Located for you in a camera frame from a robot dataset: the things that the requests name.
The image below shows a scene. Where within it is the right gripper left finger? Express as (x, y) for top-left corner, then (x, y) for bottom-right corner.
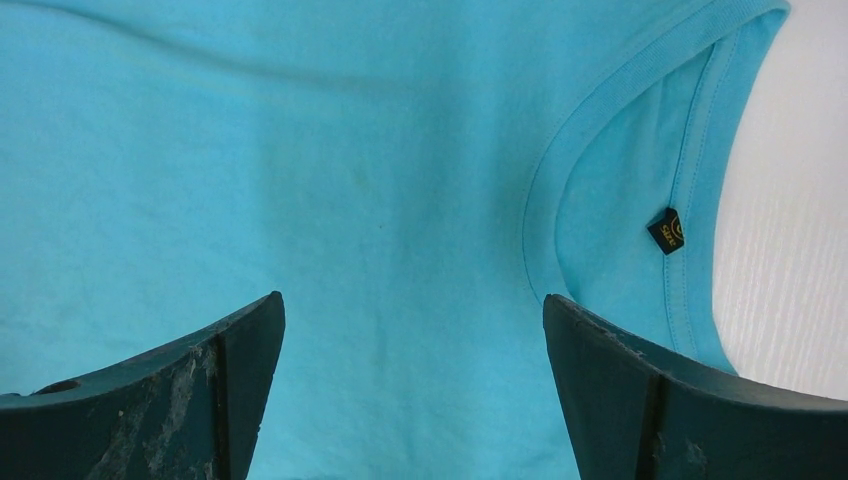
(1, 291), (285, 479)

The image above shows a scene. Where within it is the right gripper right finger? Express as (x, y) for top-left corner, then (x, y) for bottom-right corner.
(543, 295), (847, 479)

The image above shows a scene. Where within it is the cyan t shirt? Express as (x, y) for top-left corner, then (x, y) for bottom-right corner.
(1, 1), (789, 479)

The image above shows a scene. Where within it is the black size label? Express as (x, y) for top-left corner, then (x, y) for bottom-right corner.
(647, 207), (685, 256)

